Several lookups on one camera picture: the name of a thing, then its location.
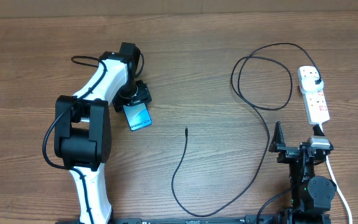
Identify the black charging cable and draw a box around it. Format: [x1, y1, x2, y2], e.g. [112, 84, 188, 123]
[171, 42, 323, 218]

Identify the smartphone with blue screen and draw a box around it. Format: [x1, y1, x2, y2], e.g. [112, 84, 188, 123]
[124, 103, 152, 131]

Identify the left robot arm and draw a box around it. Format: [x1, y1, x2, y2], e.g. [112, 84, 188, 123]
[47, 42, 152, 223]

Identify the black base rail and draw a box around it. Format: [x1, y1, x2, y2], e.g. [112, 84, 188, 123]
[56, 213, 332, 224]

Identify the white charger plug adapter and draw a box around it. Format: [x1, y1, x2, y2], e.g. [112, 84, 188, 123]
[300, 78, 324, 94]

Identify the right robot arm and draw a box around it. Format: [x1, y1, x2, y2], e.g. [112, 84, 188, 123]
[269, 121, 337, 223]

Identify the white power strip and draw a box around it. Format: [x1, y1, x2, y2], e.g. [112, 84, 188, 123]
[297, 66, 330, 125]

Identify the white power strip cord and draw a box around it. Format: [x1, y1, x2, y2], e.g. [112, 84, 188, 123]
[318, 123, 354, 224]

